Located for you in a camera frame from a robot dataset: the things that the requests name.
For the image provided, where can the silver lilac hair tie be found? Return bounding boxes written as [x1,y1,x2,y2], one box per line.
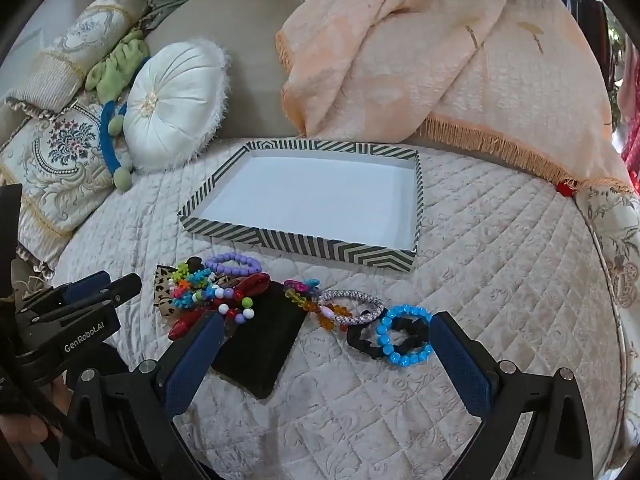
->
[317,289,386,326]

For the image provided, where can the floral embroidered square cushion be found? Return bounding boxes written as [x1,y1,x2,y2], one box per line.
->
[0,100,131,271]

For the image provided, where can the person's left hand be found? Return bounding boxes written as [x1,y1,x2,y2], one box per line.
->
[0,375,66,461]

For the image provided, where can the floral embroidered bolster cushion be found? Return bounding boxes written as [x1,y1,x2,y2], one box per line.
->
[5,0,151,111]

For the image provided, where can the hanging clothes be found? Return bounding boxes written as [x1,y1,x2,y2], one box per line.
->
[560,0,640,181]

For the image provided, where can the blue plush tube toy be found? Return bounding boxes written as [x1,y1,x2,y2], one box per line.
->
[99,101,136,193]

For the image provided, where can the rainbow crystal bracelet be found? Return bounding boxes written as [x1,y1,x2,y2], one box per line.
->
[284,278,351,333]

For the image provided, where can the peach fringed blanket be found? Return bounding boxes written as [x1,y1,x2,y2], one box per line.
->
[275,0,636,196]

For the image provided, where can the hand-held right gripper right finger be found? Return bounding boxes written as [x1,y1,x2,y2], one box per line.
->
[429,311,596,480]

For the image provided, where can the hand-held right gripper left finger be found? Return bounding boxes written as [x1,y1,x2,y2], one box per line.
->
[59,311,227,480]

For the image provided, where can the striped cardboard box tray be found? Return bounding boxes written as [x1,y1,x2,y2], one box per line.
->
[177,140,423,273]

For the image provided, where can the black scrunchie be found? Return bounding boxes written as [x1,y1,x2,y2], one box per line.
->
[346,310,431,361]

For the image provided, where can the multicolour flower bracelet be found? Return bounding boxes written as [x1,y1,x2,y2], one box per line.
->
[167,260,216,311]

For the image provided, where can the multicolour round bead bracelet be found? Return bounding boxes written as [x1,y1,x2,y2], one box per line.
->
[200,282,256,323]

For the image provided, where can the red hair bow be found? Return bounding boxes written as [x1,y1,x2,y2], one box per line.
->
[167,272,273,343]

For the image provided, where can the purple bead bracelet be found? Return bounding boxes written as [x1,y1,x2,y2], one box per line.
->
[204,252,263,277]

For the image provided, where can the cream quilted bed cover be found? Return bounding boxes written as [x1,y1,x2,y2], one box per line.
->
[50,137,626,480]

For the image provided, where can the white round satin pillow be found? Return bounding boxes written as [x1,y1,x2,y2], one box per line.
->
[121,37,233,171]

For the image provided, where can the cream floral bedspread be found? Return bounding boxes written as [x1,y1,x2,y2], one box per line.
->
[575,185,640,336]

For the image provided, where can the green plush toy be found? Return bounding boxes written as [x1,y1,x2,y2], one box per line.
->
[85,30,151,103]

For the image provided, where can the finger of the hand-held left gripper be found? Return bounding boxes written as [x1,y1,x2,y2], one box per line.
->
[30,274,142,328]
[22,271,112,312]

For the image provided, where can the blue bead bracelet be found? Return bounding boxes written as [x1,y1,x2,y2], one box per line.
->
[375,304,435,368]

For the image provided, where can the leopard print hair bow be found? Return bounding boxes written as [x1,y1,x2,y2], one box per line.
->
[152,264,188,318]

